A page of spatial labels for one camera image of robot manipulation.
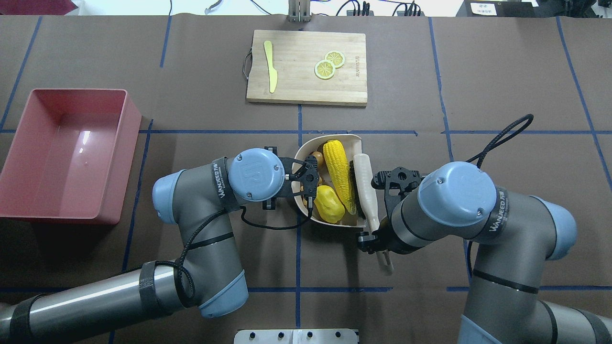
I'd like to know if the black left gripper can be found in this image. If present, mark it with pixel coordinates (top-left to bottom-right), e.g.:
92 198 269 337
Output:
262 154 320 211

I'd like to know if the yellow toy corn cob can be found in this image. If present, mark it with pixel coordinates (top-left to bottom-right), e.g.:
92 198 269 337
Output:
323 140 358 215

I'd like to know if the beige hand brush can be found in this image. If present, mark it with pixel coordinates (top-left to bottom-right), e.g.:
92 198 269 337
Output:
353 153 394 276

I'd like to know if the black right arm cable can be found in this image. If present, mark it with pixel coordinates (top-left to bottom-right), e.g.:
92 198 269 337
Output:
464 114 535 165

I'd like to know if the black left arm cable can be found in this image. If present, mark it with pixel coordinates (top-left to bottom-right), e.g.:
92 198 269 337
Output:
173 203 314 307

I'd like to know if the wooden cutting board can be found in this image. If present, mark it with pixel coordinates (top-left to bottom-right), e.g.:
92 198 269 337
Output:
246 29 369 107

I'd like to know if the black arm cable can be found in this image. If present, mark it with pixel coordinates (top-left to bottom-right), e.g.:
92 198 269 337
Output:
464 114 535 165
173 203 314 307

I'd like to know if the silver aluminium frame post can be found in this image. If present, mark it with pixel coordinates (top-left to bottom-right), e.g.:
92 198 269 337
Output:
287 0 312 22

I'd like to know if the black power box with label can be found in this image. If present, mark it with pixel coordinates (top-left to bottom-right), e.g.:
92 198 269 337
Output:
455 0 537 18

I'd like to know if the yellow toy knife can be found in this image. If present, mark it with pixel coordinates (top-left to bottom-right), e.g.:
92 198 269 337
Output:
263 41 278 94

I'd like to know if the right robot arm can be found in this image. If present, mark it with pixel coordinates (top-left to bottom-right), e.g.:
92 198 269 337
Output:
358 161 611 344

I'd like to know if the lemon slice far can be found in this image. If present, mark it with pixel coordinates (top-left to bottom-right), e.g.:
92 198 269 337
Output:
324 50 346 68

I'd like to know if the yellow toy lemon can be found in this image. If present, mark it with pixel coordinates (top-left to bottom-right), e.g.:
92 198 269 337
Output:
314 185 346 224

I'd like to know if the orange toy croissant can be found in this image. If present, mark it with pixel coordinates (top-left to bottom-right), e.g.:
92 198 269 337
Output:
310 150 326 186

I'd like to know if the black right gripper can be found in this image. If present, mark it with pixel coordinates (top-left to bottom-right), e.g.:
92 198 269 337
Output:
358 166 423 253

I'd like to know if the lemon slice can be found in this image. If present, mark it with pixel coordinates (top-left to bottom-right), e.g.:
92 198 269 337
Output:
313 59 337 80
324 50 346 68

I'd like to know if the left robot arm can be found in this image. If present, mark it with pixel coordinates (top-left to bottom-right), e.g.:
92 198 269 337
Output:
1 147 319 344

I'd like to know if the lemon slice near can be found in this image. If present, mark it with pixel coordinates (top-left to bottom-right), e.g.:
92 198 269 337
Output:
313 59 337 80

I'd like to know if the pink plastic bin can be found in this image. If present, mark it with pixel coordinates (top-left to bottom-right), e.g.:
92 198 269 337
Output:
0 88 142 225

